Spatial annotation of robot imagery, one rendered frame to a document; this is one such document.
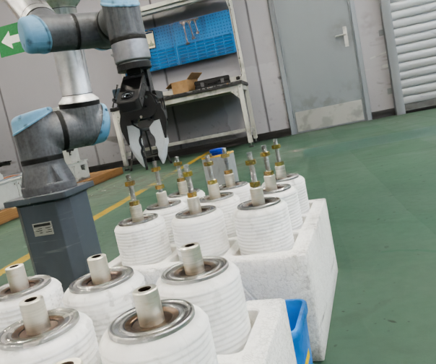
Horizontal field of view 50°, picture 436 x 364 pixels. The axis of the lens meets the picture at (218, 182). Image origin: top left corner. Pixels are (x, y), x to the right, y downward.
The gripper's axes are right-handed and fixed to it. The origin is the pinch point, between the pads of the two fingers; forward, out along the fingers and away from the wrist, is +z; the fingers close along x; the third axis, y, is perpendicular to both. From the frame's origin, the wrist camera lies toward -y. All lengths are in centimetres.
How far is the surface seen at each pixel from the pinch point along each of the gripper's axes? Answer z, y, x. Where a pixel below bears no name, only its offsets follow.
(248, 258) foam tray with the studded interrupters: 17.2, -22.1, -18.8
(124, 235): 11.4, -15.5, 3.4
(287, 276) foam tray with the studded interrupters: 20.6, -23.4, -24.4
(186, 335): 10, -60, -18
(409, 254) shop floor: 35, 19, -52
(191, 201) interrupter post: 7.8, -14.2, -9.7
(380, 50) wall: -45, 508, -155
